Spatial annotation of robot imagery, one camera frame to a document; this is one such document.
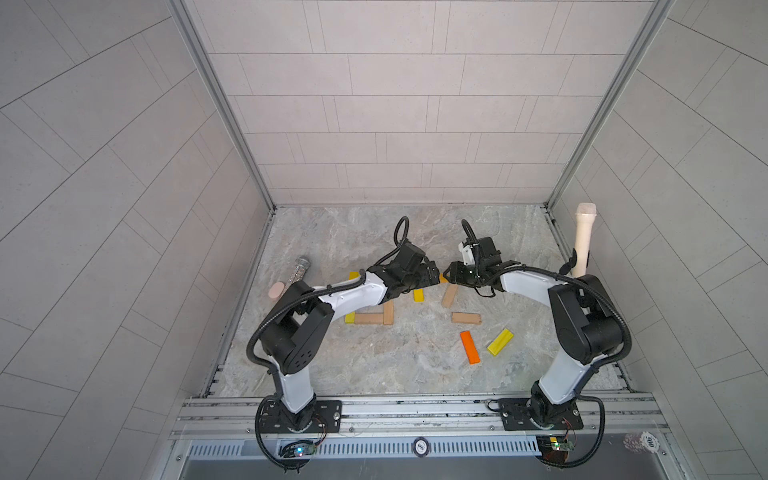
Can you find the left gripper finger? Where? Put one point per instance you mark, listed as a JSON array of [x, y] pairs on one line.
[[428, 278], [429, 266]]

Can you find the aluminium rail frame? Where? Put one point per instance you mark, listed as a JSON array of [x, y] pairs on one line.
[[385, 427]]

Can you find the right circuit board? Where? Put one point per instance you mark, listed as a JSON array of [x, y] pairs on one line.
[[555, 447]]

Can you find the glitter silver microphone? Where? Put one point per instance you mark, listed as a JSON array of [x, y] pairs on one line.
[[301, 266]]

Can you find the round sticker on rail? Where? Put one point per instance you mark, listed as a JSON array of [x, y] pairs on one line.
[[421, 447]]

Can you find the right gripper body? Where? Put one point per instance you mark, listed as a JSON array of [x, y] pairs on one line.
[[477, 271]]

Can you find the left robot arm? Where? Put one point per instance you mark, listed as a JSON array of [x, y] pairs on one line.
[[290, 336]]

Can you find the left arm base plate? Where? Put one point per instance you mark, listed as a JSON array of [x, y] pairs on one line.
[[319, 416]]

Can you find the left circuit board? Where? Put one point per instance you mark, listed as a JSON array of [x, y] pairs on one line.
[[298, 449]]

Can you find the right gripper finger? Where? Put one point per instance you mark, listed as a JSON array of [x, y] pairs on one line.
[[458, 277], [454, 267]]

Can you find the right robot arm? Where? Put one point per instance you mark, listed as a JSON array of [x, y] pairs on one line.
[[590, 330]]

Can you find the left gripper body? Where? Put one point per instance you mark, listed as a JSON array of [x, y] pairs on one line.
[[410, 281]]

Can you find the circuit board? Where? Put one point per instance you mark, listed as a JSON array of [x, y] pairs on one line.
[[298, 449], [555, 447]]

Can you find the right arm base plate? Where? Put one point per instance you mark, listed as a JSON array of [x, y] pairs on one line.
[[516, 414]]

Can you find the tan wood block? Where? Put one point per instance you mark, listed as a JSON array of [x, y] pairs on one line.
[[449, 296], [388, 313], [466, 318], [369, 319]]

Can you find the red orange block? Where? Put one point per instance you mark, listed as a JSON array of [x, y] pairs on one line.
[[470, 348]]

